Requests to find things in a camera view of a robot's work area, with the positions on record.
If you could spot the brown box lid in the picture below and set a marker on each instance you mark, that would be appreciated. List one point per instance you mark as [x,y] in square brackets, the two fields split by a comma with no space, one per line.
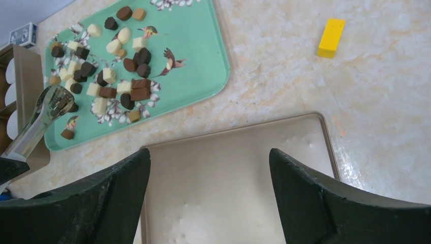
[217,188]

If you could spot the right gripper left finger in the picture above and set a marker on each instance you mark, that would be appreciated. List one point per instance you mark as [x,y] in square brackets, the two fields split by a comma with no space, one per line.
[103,207]

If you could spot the brown rectangular chocolate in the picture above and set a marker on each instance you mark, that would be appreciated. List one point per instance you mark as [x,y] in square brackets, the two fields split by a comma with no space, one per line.
[140,89]

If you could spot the dark oval chocolate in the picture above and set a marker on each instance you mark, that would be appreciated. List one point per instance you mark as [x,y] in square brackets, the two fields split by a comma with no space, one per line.
[126,101]

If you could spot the yellow block near gripper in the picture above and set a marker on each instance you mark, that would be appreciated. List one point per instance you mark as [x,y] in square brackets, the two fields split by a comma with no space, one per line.
[330,38]

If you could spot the brown chocolate box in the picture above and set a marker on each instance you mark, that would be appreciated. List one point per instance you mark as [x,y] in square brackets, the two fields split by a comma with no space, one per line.
[29,85]

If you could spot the blue playing card deck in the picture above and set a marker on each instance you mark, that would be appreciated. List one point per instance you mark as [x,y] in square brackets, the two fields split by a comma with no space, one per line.
[25,36]

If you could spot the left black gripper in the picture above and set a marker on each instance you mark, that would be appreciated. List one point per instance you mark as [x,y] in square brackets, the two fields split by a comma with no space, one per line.
[12,168]

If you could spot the green floral tray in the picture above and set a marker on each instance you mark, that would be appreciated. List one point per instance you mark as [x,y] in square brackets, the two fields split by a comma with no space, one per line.
[188,59]

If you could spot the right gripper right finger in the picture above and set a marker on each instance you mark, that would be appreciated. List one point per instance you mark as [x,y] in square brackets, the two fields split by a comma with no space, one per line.
[316,208]

